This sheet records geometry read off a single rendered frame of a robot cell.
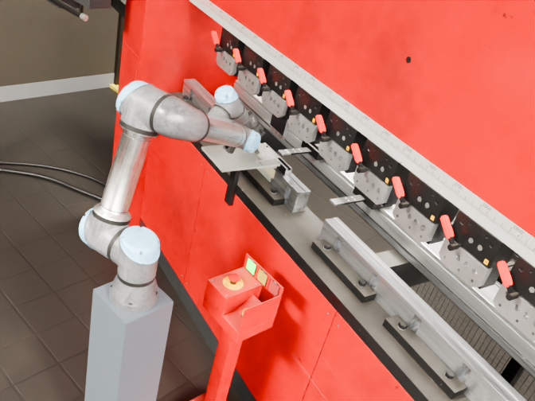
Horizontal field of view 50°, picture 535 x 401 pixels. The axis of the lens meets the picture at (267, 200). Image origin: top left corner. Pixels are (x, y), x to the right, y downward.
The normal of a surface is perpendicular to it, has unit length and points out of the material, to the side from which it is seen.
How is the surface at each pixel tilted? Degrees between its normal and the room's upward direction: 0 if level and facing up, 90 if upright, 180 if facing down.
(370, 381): 90
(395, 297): 90
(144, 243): 8
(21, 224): 0
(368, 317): 0
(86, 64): 90
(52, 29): 90
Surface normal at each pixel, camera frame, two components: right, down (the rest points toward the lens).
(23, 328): 0.22, -0.83
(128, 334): 0.70, 0.50
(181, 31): 0.51, 0.55
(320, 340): -0.83, 0.12
